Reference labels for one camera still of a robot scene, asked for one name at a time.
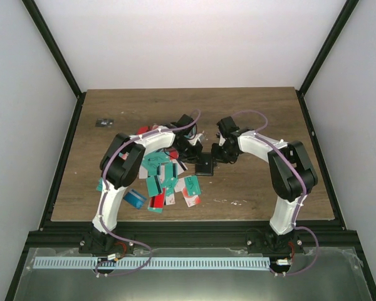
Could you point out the light blue slotted strip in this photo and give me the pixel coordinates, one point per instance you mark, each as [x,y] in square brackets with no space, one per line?
[156,263]

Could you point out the black card holder wallet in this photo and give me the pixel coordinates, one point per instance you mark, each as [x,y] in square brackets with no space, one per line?
[204,165]

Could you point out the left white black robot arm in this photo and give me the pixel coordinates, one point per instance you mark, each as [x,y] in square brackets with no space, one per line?
[121,163]

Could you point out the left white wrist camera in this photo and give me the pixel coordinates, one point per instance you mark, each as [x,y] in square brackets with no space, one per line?
[197,139]

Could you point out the blue card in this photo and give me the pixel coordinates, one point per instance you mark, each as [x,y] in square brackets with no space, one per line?
[134,198]

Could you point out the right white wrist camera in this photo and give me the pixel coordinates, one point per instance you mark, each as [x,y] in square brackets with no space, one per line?
[222,140]

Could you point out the teal VIP card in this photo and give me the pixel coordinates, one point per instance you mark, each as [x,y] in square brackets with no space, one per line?
[192,185]

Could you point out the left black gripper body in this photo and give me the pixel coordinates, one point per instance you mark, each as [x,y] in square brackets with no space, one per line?
[186,153]

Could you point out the small black tag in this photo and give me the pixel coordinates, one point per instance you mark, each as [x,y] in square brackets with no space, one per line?
[105,123]

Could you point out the right black frame post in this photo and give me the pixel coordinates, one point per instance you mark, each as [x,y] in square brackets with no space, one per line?
[338,26]

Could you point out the white red circle card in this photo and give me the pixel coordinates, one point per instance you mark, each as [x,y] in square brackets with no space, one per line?
[190,200]

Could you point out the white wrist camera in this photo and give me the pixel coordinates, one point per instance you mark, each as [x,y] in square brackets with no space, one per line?
[197,139]
[222,140]

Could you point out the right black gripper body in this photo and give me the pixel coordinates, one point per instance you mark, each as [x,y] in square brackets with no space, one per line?
[224,155]

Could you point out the red card black stripe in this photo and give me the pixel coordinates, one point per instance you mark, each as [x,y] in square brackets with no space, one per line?
[143,130]

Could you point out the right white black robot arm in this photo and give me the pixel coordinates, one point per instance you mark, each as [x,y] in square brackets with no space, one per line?
[292,173]

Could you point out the black front rail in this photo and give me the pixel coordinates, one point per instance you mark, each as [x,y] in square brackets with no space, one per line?
[184,234]

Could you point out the teal card centre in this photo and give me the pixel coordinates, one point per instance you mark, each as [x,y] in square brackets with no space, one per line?
[153,160]

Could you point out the left black frame post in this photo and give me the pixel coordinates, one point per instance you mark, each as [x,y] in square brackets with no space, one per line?
[44,30]

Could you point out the black frame post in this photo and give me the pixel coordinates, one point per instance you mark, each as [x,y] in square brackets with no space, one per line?
[338,26]
[44,30]

